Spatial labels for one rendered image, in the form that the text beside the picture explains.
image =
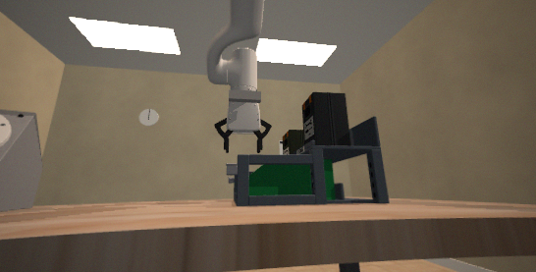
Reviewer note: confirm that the dark olive tool case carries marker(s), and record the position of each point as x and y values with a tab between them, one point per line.
292	141

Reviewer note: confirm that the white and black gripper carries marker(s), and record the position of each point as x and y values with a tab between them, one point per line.
245	117

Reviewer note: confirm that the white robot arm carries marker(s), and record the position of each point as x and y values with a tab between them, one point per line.
240	72

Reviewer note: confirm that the black tool case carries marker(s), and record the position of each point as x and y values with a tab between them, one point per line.
325	119

